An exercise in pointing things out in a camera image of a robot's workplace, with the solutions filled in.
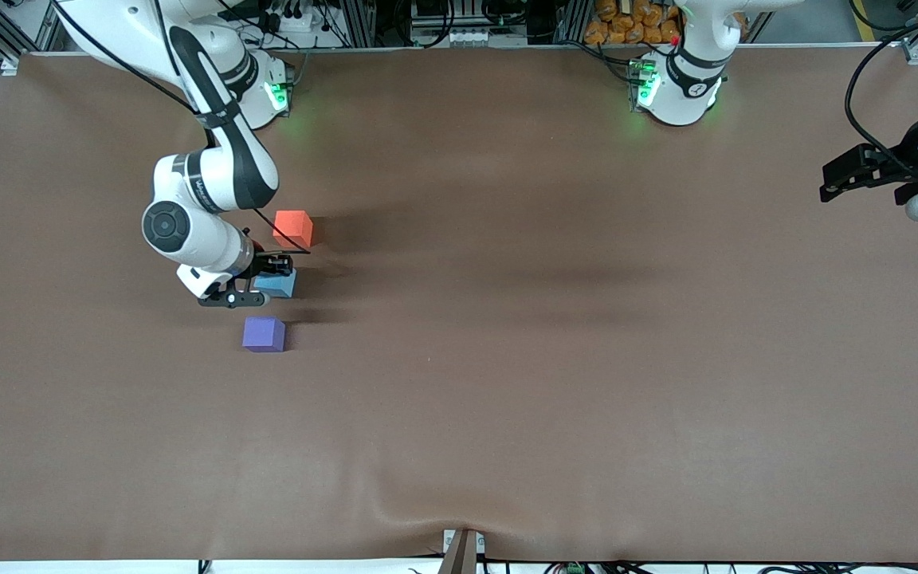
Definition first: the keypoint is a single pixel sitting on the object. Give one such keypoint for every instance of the white power strip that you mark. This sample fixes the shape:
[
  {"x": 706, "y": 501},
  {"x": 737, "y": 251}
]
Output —
[{"x": 475, "y": 37}]

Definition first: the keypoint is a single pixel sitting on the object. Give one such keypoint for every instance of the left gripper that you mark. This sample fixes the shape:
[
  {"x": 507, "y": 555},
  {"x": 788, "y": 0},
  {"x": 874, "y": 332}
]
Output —
[{"x": 903, "y": 162}]

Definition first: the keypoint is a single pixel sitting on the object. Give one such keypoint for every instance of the blue block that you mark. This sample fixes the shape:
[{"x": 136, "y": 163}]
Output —
[{"x": 280, "y": 285}]

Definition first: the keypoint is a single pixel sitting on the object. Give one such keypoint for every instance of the orange block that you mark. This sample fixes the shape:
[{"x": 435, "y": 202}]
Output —
[{"x": 294, "y": 229}]

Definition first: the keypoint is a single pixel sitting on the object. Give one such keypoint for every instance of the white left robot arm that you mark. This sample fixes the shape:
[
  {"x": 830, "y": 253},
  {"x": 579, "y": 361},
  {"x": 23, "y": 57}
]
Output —
[{"x": 678, "y": 100}]

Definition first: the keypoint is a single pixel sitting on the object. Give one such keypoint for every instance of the brown table cloth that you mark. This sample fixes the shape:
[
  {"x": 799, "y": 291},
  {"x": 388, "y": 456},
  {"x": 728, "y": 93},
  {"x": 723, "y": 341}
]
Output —
[{"x": 507, "y": 399}]

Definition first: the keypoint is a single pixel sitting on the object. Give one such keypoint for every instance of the orange bagged items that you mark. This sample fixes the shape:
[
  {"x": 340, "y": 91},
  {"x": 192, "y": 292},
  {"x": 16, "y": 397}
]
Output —
[{"x": 634, "y": 20}]

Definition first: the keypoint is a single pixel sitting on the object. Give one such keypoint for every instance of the purple block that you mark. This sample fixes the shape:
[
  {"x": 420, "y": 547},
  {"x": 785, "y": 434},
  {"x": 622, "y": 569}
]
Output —
[{"x": 263, "y": 334}]

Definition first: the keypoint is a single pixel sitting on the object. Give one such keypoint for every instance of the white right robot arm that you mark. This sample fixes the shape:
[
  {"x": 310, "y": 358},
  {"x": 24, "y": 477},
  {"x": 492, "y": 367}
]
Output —
[{"x": 228, "y": 171}]

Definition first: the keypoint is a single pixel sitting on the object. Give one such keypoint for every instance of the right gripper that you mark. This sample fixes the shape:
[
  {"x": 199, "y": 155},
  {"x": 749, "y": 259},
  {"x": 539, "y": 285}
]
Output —
[{"x": 265, "y": 261}]

